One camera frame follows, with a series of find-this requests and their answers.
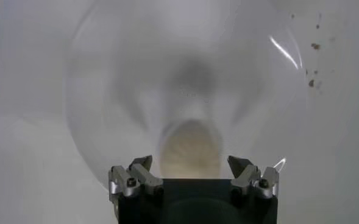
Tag white steamed baozi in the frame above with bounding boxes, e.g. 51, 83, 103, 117
158, 119, 225, 180

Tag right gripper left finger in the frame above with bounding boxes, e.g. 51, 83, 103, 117
108, 154, 165, 212

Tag scattered brown crumbs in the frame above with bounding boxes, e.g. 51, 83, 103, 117
288, 12, 337, 92

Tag round white plate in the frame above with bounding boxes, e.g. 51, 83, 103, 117
63, 0, 308, 191

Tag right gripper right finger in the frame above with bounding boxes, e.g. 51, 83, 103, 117
227, 155, 280, 200

